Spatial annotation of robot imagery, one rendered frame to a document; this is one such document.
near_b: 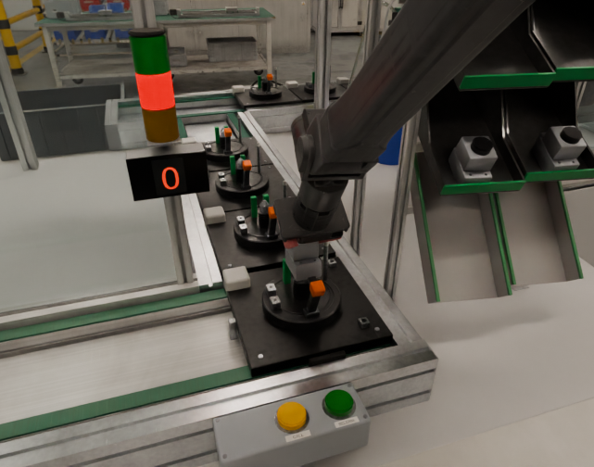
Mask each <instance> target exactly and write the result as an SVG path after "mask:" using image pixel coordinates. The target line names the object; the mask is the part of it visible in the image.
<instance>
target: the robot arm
mask: <svg viewBox="0 0 594 467"><path fill-rule="evenodd" d="M535 1H536V0H406V2H405V4H404V5H403V7H402V8H401V10H400V11H399V12H398V14H397V15H396V17H395V18H394V20H393V21H392V23H391V24H390V26H389V27H388V29H387V30H386V32H385V34H384V35H383V37H382V38H381V40H380V41H379V43H378V44H377V46H376V47H375V48H374V50H373V51H372V53H371V54H370V56H369V57H368V59H367V60H366V62H365V63H364V65H363V66H362V68H361V69H360V71H359V73H358V75H357V76H356V78H355V79H354V81H353V82H352V84H351V85H350V86H349V87H348V88H347V90H346V91H345V92H344V93H343V94H342V95H341V96H340V97H339V98H338V99H337V100H336V101H334V102H333V103H332V104H331V105H330V106H329V107H328V108H304V109H303V113H302V114H301V115H300V116H298V117H297V118H295V119H294V121H293V122H292V124H291V131H292V136H293V141H294V146H295V154H296V159H297V168H298V172H299V174H300V179H301V185H300V187H299V191H298V194H297V196H293V197H287V198H280V199H276V200H274V203H273V209H274V213H275V215H276V217H277V220H278V224H279V227H280V235H281V238H282V240H283V242H284V247H285V248H287V249H290V248H293V247H296V246H298V244H306V243H311V242H317V241H319V244H320V243H325V242H329V241H334V240H338V239H341V237H342V235H343V231H345V232H347V231H348V228H349V226H350V224H349V221H348V216H347V213H346V211H345V208H344V205H343V202H342V199H341V196H342V195H343V193H344V191H345V189H346V187H347V185H348V180H361V179H363V178H364V176H365V174H366V173H367V172H368V171H369V170H370V169H371V168H373V167H374V166H375V165H376V164H377V163H378V162H379V158H378V157H379V156H380V155H382V154H383V153H384V152H385V150H386V146H387V144H388V142H389V141H390V139H391V138H392V137H393V135H394V134H395V133H396V132H397V131H398V130H399V129H400V128H401V127H402V126H403V125H404V124H405V123H406V122H408V121H409V120H410V119H411V118H412V117H413V116H414V115H415V114H416V113H417V112H418V111H419V110H420V109H421V108H422V107H423V106H424V105H425V104H427V103H428V102H429V101H430V100H431V99H432V98H433V97H434V96H435V95H436V94H437V93H438V92H439V91H440V90H441V89H442V88H443V87H444V86H445V85H447V84H448V83H449V82H450V81H451V80H452V79H453V78H454V77H455V76H456V75H457V74H458V73H459V72H460V71H461V70H462V69H463V68H464V67H466V66H467V65H468V64H469V63H470V62H471V61H472V60H473V59H474V58H475V57H476V56H477V55H478V54H479V53H480V52H481V51H482V50H483V49H484V48H486V47H487V46H488V45H489V44H490V43H491V42H492V41H493V40H494V39H495V38H496V37H497V36H498V35H499V34H500V33H501V32H502V31H503V30H504V29H506V28H507V27H508V26H509V25H510V24H511V23H512V22H513V21H514V20H515V19H516V18H517V17H518V16H519V15H520V14H521V13H523V12H524V11H525V10H526V9H527V8H528V7H529V6H530V5H532V4H533V3H534V2H535Z"/></svg>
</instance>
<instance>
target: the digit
mask: <svg viewBox="0 0 594 467"><path fill-rule="evenodd" d="M151 164H152V170H153V175H154V180H155V186H156V191H157V196H162V195H168V194H176V193H182V192H187V186H186V180H185V172H184V165H183V158H166V159H159V160H151Z"/></svg>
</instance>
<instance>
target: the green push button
mask: <svg viewBox="0 0 594 467"><path fill-rule="evenodd" d="M325 408H326V410H327V411H328V412H329V413H330V414H332V415H334V416H337V417H343V416H347V415H348V414H350V413H351V411H352V409H353V398H352V396H351V395H350V394H349V393H348V392H347V391H344V390H340V389H336V390H333V391H331V392H329V393H328V394H327V395H326V397H325Z"/></svg>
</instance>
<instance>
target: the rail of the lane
mask: <svg viewBox="0 0 594 467"><path fill-rule="evenodd" d="M437 363H438V356H437V355H436V354H435V352H434V351H433V350H432V348H430V347H429V345H428V344H427V343H426V342H425V340H424V339H421V340H417V341H413V342H409V343H406V344H402V345H398V346H394V347H388V348H384V349H380V350H376V351H373V352H369V353H365V354H361V355H358V356H353V357H349V358H346V352H345V351H344V350H342V351H337V352H334V353H330V354H326V355H322V356H319V357H315V358H310V359H309V367H308V368H305V369H301V370H297V371H293V372H287V373H282V374H278V375H274V376H271V377H267V378H263V379H259V380H256V381H252V382H248V383H244V384H240V385H234V386H230V387H226V388H223V389H219V390H215V391H210V392H207V393H203V394H199V395H195V396H191V397H188V398H181V399H177V400H173V401H170V402H166V403H162V404H158V405H155V406H151V407H147V408H143V409H139V410H132V411H128V412H124V413H121V414H117V415H113V416H109V417H106V418H102V419H98V420H94V421H90V422H87V423H80V424H76V425H72V426H68V427H64V428H60V429H56V430H53V431H49V432H45V433H41V434H38V435H31V436H27V437H23V438H20V439H16V440H12V441H8V442H5V443H1V444H0V467H198V466H201V465H205V464H208V463H212V462H214V461H218V460H219V458H218V453H217V449H216V443H215V436H214V430H213V423H212V420H213V419H214V418H218V417H221V416H224V415H228V414H232V413H236V412H239V411H242V410H249V409H253V408H256V407H260V406H263V405H267V404H271V403H274V402H278V401H281V400H285V399H289V398H295V397H299V396H302V395H306V394H309V393H313V392H317V391H320V390H324V389H327V388H331V387H335V386H339V385H344V384H348V383H352V384H353V386H354V388H355V390H356V391H357V393H358V395H359V397H360V400H361V402H362V404H363V406H364V408H365V409H366V410H367V412H368V414H369V416H370V417H373V416H376V415H380V414H383V413H387V412H390V411H393V410H399V409H402V408H406V407H409V406H412V405H415V404H419V403H422V402H425V401H428V400H429V399H430V396H431V391H432V387H433V382H434V379H435V374H436V366H437Z"/></svg>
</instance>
